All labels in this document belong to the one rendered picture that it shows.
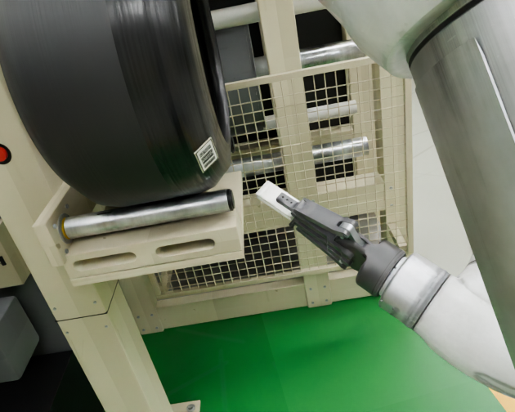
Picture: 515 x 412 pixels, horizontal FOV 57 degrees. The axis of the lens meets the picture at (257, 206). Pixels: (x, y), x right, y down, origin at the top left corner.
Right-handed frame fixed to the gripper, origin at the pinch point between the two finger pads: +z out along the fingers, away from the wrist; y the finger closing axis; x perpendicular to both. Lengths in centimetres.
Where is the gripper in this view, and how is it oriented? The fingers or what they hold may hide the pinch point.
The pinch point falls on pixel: (279, 200)
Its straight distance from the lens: 73.1
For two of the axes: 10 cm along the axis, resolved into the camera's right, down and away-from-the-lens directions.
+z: -7.5, -5.2, 4.0
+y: 1.3, 4.8, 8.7
